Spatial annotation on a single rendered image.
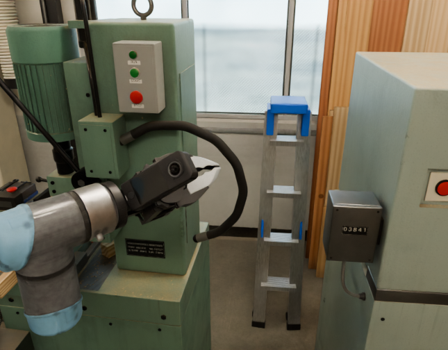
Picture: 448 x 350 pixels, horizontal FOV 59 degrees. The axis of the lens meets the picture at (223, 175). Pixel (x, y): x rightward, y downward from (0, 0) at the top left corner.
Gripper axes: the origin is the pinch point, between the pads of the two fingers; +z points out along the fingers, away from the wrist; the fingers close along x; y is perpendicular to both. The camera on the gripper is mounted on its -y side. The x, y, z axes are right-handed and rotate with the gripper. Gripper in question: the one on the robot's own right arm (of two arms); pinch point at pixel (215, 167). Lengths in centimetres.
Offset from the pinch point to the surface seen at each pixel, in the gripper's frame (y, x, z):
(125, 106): 24.1, -27.8, 4.0
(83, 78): 34, -43, 3
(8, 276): 60, -6, -26
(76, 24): 27, -55, 4
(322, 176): 92, 0, 143
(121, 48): 14.7, -37.0, 4.1
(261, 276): 111, 31, 84
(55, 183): 68, -30, -4
